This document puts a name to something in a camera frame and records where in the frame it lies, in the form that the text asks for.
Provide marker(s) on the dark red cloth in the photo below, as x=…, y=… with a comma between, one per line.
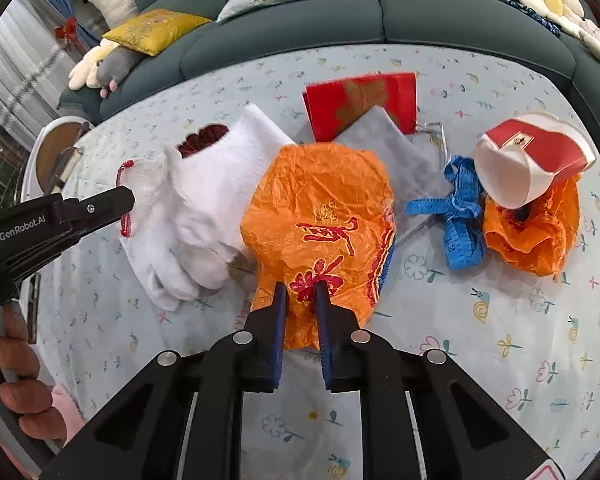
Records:
x=202, y=140

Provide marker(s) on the blue measuring tape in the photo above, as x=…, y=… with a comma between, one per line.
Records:
x=460, y=240

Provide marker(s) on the flower printed bedsheet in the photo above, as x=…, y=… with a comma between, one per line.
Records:
x=480, y=360

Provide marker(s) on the red tassel ornament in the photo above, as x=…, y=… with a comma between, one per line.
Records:
x=67, y=32

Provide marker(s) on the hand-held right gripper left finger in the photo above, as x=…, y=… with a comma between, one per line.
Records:
x=280, y=320

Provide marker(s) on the yellow embroidered cushion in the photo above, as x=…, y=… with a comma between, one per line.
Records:
x=155, y=30

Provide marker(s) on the grey cloth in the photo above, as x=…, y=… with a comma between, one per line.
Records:
x=385, y=150

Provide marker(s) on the grey plush toy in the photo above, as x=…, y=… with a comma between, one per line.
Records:
x=115, y=62

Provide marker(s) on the white curtain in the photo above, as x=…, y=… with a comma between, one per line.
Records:
x=15, y=75

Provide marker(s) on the white rimmed brown side table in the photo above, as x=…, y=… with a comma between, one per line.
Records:
x=55, y=150

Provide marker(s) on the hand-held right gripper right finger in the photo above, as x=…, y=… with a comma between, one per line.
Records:
x=324, y=325

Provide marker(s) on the clear plastic wrapper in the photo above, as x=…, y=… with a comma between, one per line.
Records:
x=432, y=140

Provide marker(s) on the white glove with red cuff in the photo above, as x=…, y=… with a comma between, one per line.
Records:
x=155, y=240

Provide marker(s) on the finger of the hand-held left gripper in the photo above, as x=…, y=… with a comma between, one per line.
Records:
x=105, y=205

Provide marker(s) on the pink fluffy cloth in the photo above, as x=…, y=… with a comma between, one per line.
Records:
x=67, y=405

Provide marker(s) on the dark green sofa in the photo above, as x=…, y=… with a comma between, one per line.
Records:
x=330, y=15

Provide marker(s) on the large orange plastic bag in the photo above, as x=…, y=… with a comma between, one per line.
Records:
x=320, y=195

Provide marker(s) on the red and white paper cup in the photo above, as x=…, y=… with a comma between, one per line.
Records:
x=505, y=175

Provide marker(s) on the small orange plastic bag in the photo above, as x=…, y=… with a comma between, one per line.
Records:
x=530, y=240

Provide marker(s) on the red packet with gold print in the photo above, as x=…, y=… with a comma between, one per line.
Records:
x=327, y=110

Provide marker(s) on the white knit glove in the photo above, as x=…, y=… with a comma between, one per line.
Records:
x=240, y=160

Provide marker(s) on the person's left hand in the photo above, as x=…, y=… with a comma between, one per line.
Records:
x=20, y=360

